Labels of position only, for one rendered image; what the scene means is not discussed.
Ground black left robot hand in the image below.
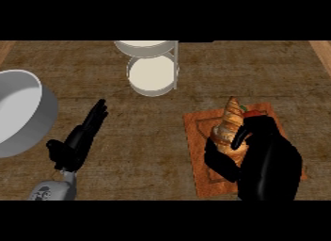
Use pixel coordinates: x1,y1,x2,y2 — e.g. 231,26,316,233
44,98,109,172

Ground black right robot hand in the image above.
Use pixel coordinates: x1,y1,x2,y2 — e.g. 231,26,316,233
202,115,304,201

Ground brown wooden cutting board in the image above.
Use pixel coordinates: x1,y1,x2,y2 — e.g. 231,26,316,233
181,102,308,200

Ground red tomato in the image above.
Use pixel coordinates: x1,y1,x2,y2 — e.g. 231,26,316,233
240,104,268,120

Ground golden brown croissant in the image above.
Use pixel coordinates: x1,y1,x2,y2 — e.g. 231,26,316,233
208,95,246,168

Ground grey round pot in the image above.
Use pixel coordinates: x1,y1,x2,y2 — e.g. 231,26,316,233
0,69,59,159

